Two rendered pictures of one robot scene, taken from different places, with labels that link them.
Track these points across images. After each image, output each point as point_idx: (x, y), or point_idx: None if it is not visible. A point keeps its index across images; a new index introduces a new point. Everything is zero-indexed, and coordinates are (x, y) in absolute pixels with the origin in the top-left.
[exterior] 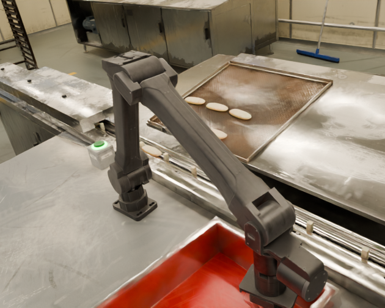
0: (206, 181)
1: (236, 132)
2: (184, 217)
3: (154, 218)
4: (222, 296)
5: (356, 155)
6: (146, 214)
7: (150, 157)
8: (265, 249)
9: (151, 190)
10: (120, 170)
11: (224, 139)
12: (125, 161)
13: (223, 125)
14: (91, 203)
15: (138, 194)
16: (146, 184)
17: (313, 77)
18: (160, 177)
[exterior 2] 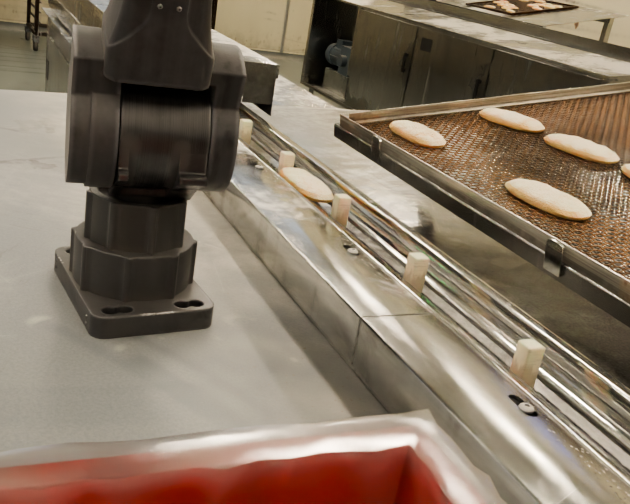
0: (446, 318)
1: None
2: (283, 404)
3: (165, 356)
4: None
5: None
6: (147, 329)
7: (289, 189)
8: None
9: (229, 278)
10: (94, 54)
11: (577, 223)
12: (127, 4)
13: (588, 192)
14: (4, 230)
15: (150, 229)
16: (227, 258)
17: None
18: (280, 243)
